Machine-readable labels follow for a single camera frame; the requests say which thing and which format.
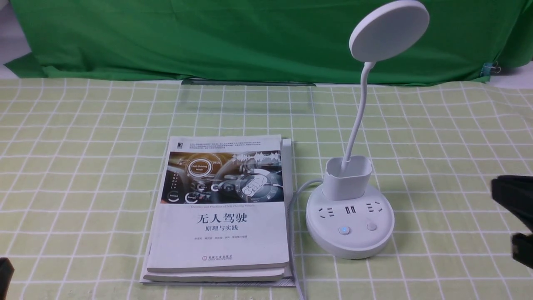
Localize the green checked tablecloth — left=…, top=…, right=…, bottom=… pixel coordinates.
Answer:
left=0, top=79, right=533, bottom=300

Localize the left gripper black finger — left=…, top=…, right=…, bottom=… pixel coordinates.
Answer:
left=0, top=257, right=15, bottom=300

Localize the blue binder clip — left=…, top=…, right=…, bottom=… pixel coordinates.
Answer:
left=480, top=62, right=501, bottom=77

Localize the white desk lamp with sockets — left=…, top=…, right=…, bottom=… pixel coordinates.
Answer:
left=305, top=0, right=430, bottom=260

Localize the grey lamp power cable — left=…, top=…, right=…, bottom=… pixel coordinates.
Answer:
left=287, top=178, right=324, bottom=300

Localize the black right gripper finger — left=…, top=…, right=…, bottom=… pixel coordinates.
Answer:
left=491, top=175, right=533, bottom=231

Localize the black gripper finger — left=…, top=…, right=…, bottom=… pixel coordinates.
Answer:
left=511, top=233, right=533, bottom=269

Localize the green backdrop cloth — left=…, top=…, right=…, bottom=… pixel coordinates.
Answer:
left=6, top=0, right=532, bottom=85

